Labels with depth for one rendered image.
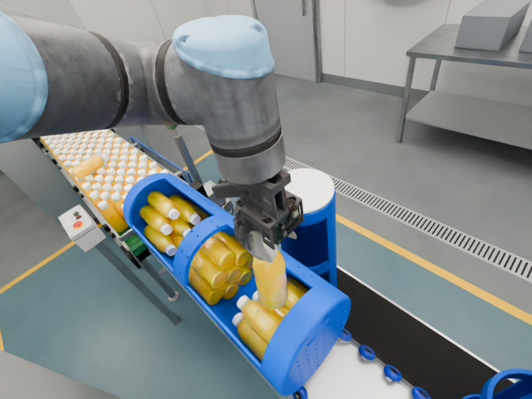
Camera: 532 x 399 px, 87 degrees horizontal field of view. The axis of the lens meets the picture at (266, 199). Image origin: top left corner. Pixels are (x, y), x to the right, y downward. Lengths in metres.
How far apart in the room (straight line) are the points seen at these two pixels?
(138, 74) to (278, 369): 0.61
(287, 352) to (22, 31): 0.64
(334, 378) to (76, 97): 0.88
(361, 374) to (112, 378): 1.73
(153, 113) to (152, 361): 2.00
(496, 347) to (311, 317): 1.58
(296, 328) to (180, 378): 1.50
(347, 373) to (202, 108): 0.83
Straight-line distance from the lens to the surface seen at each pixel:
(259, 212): 0.40
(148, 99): 0.33
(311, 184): 1.22
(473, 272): 2.35
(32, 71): 0.26
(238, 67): 0.28
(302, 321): 0.68
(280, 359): 0.70
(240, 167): 0.33
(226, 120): 0.30
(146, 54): 0.34
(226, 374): 2.00
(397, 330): 1.86
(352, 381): 0.96
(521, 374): 1.44
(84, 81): 0.28
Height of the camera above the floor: 1.86
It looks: 44 degrees down
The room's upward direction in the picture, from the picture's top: 15 degrees counter-clockwise
